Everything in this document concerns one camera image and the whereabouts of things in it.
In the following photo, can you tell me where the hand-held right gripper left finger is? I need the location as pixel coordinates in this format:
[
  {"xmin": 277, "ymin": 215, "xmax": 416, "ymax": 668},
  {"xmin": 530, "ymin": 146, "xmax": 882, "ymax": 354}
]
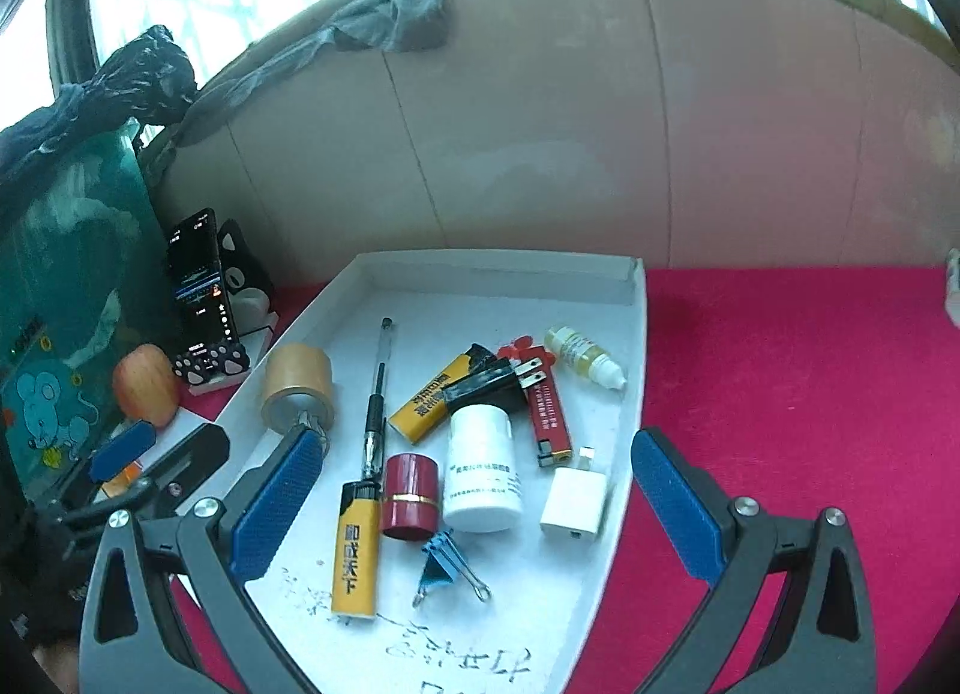
[{"xmin": 79, "ymin": 424, "xmax": 327, "ymax": 694}]

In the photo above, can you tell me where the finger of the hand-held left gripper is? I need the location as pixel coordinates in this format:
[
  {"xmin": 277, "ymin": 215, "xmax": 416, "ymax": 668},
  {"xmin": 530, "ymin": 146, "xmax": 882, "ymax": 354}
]
[
  {"xmin": 45, "ymin": 420, "xmax": 160, "ymax": 513},
  {"xmin": 71, "ymin": 424, "xmax": 231, "ymax": 524}
]

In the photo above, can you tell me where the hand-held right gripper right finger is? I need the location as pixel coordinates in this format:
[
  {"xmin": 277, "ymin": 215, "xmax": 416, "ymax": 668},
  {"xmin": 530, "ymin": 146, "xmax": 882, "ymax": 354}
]
[{"xmin": 630, "ymin": 426, "xmax": 877, "ymax": 694}]

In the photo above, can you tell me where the yellow lighter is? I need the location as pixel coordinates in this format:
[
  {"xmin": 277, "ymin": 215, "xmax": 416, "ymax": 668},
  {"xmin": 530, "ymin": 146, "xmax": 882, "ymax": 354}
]
[
  {"xmin": 388, "ymin": 345, "xmax": 496, "ymax": 447},
  {"xmin": 332, "ymin": 480, "xmax": 383, "ymax": 618}
]

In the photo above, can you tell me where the white USB charger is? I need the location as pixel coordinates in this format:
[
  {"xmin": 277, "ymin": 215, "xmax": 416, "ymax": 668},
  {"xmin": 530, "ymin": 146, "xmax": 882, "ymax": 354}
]
[{"xmin": 538, "ymin": 445, "xmax": 610, "ymax": 541}]

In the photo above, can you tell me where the dark red cylindrical cap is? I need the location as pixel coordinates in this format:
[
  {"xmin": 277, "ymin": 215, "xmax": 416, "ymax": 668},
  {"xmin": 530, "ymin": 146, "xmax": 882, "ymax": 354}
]
[{"xmin": 381, "ymin": 452, "xmax": 442, "ymax": 541}]

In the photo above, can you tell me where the red lighter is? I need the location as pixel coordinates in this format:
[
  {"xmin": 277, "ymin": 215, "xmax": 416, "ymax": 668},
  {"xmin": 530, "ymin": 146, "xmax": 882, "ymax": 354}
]
[{"xmin": 517, "ymin": 356, "xmax": 575, "ymax": 471}]

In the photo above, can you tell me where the black plug adapter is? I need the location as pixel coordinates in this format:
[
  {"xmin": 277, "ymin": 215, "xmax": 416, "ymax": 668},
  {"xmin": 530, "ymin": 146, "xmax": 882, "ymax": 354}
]
[{"xmin": 442, "ymin": 356, "xmax": 545, "ymax": 414}]

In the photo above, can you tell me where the white cardboard tray box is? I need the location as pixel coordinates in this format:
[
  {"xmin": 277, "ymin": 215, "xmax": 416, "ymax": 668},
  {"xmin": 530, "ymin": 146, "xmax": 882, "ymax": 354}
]
[{"xmin": 169, "ymin": 250, "xmax": 650, "ymax": 694}]

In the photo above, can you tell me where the small orange object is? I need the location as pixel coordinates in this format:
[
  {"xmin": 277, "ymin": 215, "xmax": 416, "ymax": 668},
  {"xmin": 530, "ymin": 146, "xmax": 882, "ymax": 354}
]
[{"xmin": 101, "ymin": 465, "xmax": 143, "ymax": 498}]

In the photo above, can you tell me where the wooden apple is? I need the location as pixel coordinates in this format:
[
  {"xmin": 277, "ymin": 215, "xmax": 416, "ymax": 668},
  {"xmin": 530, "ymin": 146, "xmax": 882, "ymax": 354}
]
[{"xmin": 112, "ymin": 343, "xmax": 181, "ymax": 429}]

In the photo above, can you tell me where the brown tape roll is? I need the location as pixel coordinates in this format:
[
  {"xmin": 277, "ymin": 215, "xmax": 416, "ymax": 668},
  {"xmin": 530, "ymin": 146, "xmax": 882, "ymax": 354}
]
[{"xmin": 261, "ymin": 343, "xmax": 335, "ymax": 440}]

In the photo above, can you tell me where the black ballpoint pen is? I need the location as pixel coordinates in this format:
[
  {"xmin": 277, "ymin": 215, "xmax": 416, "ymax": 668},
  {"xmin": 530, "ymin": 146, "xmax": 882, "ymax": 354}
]
[{"xmin": 362, "ymin": 317, "xmax": 396, "ymax": 485}]

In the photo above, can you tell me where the red tablecloth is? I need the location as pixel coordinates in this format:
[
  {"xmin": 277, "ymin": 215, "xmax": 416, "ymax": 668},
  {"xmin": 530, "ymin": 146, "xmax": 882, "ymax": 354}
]
[{"xmin": 169, "ymin": 266, "xmax": 960, "ymax": 694}]

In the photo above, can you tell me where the blue binder clip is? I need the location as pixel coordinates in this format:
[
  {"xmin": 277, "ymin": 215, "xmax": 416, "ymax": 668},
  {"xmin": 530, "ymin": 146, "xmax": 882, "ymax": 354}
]
[{"xmin": 411, "ymin": 529, "xmax": 492, "ymax": 609}]

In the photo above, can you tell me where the black smartphone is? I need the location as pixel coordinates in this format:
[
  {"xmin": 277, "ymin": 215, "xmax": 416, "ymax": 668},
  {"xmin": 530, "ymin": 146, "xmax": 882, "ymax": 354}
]
[{"xmin": 165, "ymin": 208, "xmax": 241, "ymax": 357}]

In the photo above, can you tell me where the small dropper bottle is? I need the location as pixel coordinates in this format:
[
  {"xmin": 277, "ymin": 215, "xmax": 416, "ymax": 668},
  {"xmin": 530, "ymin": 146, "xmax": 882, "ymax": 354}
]
[{"xmin": 544, "ymin": 325, "xmax": 627, "ymax": 393}]

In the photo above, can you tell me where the smartphone on panda stand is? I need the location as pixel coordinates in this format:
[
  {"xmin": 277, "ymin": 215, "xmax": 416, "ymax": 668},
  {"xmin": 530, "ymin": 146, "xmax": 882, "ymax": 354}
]
[{"xmin": 171, "ymin": 217, "xmax": 280, "ymax": 396}]

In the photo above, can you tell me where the white pill bottle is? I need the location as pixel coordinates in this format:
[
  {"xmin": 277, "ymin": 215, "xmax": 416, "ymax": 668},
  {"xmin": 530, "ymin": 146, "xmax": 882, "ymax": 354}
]
[{"xmin": 442, "ymin": 405, "xmax": 524, "ymax": 534}]

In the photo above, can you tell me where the green gift bag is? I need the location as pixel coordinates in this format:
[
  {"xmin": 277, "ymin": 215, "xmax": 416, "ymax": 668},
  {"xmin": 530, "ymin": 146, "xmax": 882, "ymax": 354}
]
[{"xmin": 0, "ymin": 127, "xmax": 188, "ymax": 507}]

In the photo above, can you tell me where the black plastic bag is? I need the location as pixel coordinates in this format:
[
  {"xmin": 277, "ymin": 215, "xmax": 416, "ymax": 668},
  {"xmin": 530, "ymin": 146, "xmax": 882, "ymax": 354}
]
[{"xmin": 0, "ymin": 25, "xmax": 200, "ymax": 162}]

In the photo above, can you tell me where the grey cloth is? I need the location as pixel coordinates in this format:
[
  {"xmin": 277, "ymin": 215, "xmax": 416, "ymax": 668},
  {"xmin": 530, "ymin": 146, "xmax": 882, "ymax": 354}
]
[{"xmin": 180, "ymin": 0, "xmax": 503, "ymax": 147}]

